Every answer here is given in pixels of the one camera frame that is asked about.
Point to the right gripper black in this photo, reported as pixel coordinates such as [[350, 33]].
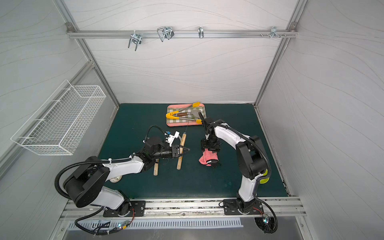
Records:
[[210, 148]]

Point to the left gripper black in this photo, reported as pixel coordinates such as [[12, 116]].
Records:
[[175, 151]]

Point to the pink rag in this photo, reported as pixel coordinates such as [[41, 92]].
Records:
[[209, 158]]

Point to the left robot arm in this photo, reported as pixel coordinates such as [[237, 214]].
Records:
[[84, 182]]

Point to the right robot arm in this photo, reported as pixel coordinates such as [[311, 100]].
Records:
[[252, 160]]

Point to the small metal spatula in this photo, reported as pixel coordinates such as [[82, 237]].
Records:
[[191, 114]]

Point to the yellow tipped metal tongs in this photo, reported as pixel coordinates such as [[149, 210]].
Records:
[[180, 113]]

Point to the pink checkered tray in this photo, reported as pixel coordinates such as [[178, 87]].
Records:
[[171, 121]]

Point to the lime green bowl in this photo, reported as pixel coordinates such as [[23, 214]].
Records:
[[265, 180]]

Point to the white vent strip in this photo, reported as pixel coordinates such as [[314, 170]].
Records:
[[151, 224]]

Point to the metal U-bolt clamp left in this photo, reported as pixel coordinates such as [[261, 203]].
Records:
[[136, 40]]

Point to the metal u-bolt clamp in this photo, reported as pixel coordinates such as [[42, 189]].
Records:
[[136, 40], [165, 32]]

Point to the small metal hook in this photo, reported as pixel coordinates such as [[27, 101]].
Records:
[[201, 32]]

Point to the metal U-bolt clamp middle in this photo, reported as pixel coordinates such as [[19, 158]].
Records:
[[165, 32]]

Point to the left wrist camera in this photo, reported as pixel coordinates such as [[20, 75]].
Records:
[[170, 138]]

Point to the white rope ball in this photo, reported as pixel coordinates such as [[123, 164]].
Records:
[[116, 179]]

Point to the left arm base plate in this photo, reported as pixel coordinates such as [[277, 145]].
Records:
[[136, 208]]

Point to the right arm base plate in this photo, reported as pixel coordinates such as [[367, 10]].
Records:
[[231, 207]]

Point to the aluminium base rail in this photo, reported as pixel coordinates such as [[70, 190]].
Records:
[[209, 208]]

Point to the white wire basket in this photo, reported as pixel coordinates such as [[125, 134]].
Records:
[[59, 124]]

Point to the metal bracket with bolts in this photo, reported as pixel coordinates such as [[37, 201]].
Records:
[[273, 34]]

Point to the aluminium crossbar rail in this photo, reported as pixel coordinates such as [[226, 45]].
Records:
[[179, 34]]

